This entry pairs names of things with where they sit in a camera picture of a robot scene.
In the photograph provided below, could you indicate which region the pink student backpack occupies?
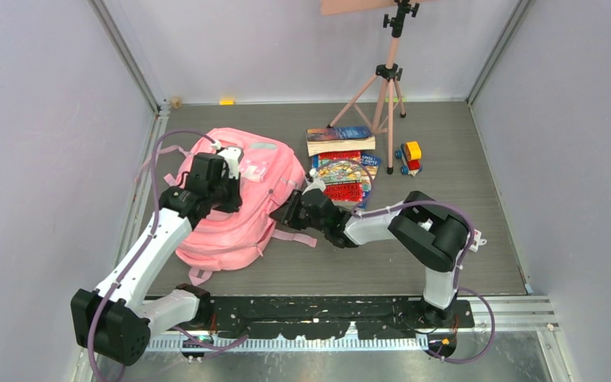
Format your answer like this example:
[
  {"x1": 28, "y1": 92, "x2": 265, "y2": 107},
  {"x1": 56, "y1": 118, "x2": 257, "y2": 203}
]
[{"x1": 165, "y1": 127, "x2": 317, "y2": 286}]

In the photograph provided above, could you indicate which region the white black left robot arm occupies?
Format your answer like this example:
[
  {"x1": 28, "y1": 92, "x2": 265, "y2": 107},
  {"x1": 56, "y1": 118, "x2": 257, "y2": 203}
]
[{"x1": 71, "y1": 145, "x2": 243, "y2": 366}]

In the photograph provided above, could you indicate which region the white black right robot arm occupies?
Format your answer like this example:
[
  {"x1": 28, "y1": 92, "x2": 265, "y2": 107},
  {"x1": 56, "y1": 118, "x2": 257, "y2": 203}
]
[{"x1": 270, "y1": 189, "x2": 477, "y2": 327}]

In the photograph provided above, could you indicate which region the red 156-storey treehouse book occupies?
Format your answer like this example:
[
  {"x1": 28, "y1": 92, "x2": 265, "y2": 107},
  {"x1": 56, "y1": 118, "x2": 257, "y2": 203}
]
[{"x1": 316, "y1": 150, "x2": 375, "y2": 208}]

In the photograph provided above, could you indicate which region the blue 91-storey treehouse book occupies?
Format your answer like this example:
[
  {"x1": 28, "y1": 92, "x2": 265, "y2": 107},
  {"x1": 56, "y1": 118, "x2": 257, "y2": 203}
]
[{"x1": 311, "y1": 154, "x2": 383, "y2": 212}]

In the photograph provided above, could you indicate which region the small wooden block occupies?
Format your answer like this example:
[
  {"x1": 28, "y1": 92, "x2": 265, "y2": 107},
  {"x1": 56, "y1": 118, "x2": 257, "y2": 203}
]
[{"x1": 169, "y1": 96, "x2": 183, "y2": 109}]

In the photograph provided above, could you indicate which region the colourful toy block train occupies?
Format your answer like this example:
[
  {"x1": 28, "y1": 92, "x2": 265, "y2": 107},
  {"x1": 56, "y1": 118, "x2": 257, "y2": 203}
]
[{"x1": 394, "y1": 141, "x2": 422, "y2": 177}]

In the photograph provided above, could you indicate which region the pink tripod stand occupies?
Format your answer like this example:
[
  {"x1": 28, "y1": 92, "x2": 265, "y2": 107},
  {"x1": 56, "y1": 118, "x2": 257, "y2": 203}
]
[{"x1": 327, "y1": 0, "x2": 420, "y2": 174}]

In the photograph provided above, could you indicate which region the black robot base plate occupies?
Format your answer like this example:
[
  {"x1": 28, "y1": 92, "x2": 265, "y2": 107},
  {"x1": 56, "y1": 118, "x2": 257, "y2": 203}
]
[{"x1": 182, "y1": 295, "x2": 474, "y2": 340}]

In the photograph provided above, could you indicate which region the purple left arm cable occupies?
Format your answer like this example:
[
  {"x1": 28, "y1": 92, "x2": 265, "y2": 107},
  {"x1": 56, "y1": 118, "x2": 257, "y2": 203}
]
[{"x1": 86, "y1": 129, "x2": 248, "y2": 382}]

